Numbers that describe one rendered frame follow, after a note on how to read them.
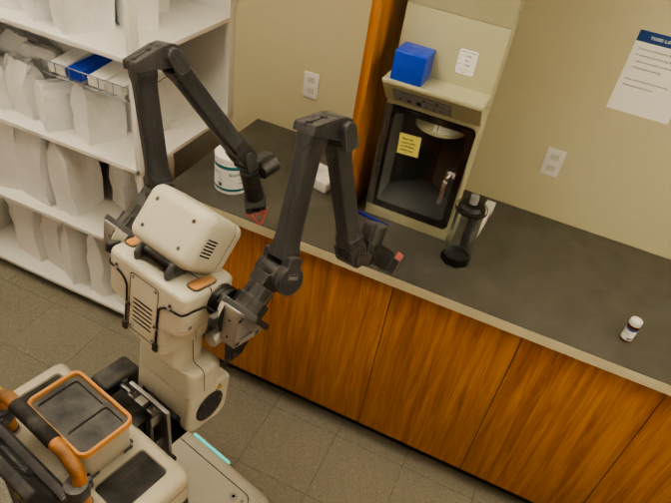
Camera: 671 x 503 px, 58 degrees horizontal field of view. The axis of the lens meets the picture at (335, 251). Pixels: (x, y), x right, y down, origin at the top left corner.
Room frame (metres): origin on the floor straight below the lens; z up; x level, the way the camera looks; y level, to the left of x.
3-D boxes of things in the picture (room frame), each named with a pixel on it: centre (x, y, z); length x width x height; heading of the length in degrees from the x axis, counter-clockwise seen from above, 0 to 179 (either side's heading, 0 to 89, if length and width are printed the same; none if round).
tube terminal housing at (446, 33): (1.96, -0.27, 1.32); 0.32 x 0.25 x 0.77; 72
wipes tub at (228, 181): (1.90, 0.43, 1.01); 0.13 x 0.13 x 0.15
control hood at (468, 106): (1.78, -0.22, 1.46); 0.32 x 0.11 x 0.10; 72
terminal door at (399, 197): (1.83, -0.23, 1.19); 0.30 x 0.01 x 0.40; 72
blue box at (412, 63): (1.81, -0.13, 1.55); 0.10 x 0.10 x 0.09; 72
